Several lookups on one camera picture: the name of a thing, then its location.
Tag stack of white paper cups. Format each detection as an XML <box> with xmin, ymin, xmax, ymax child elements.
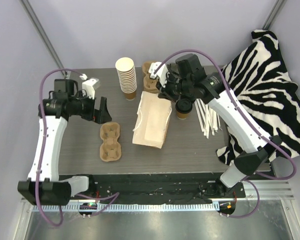
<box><xmin>115</xmin><ymin>57</ymin><xmax>137</xmax><ymax>101</ymax></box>

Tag black plastic cup lid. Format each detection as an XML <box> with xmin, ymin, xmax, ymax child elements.
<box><xmin>175</xmin><ymin>98</ymin><xmax>193</xmax><ymax>110</ymax></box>

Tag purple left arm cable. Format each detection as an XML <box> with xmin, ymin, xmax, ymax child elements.
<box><xmin>34</xmin><ymin>68</ymin><xmax>121</xmax><ymax>228</ymax></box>

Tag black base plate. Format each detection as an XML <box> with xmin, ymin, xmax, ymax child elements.
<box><xmin>64</xmin><ymin>173</ymin><xmax>247</xmax><ymax>205</ymax></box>

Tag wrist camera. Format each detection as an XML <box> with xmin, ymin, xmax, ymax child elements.
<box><xmin>148</xmin><ymin>61</ymin><xmax>169</xmax><ymax>88</ymax></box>
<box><xmin>82</xmin><ymin>78</ymin><xmax>101</xmax><ymax>100</ymax></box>

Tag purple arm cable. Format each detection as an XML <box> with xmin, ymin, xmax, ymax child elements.
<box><xmin>34</xmin><ymin>68</ymin><xmax>121</xmax><ymax>228</ymax></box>
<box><xmin>152</xmin><ymin>49</ymin><xmax>298</xmax><ymax>218</ymax></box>

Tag zebra print blanket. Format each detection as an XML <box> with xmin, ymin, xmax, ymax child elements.
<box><xmin>221</xmin><ymin>29</ymin><xmax>300</xmax><ymax>158</ymax></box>

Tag white cable duct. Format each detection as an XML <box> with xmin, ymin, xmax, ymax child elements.
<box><xmin>32</xmin><ymin>202</ymin><xmax>221</xmax><ymax>213</ymax></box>

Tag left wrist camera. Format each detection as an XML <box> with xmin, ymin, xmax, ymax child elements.
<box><xmin>82</xmin><ymin>78</ymin><xmax>101</xmax><ymax>100</ymax></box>

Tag brown pulp cup carrier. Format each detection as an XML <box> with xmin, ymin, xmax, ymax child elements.
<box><xmin>99</xmin><ymin>122</ymin><xmax>122</xmax><ymax>162</ymax></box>

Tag stack of pulp cup carriers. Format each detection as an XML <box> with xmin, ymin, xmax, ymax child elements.
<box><xmin>142</xmin><ymin>61</ymin><xmax>160</xmax><ymax>94</ymax></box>

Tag white wrapped straws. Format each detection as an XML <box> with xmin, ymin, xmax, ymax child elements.
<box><xmin>194</xmin><ymin>99</ymin><xmax>223</xmax><ymax>139</ymax></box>

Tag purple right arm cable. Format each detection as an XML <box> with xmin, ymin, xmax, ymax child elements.
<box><xmin>152</xmin><ymin>49</ymin><xmax>298</xmax><ymax>218</ymax></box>

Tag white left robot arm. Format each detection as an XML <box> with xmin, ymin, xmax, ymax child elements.
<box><xmin>17</xmin><ymin>78</ymin><xmax>112</xmax><ymax>206</ymax></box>

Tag brown paper bag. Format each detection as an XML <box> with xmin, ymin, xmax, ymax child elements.
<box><xmin>132</xmin><ymin>91</ymin><xmax>172</xmax><ymax>149</ymax></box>

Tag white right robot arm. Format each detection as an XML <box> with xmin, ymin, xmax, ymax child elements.
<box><xmin>148</xmin><ymin>53</ymin><xmax>282</xmax><ymax>198</ymax></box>

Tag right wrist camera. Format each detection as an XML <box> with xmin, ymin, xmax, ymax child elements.
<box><xmin>148</xmin><ymin>61</ymin><xmax>169</xmax><ymax>88</ymax></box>

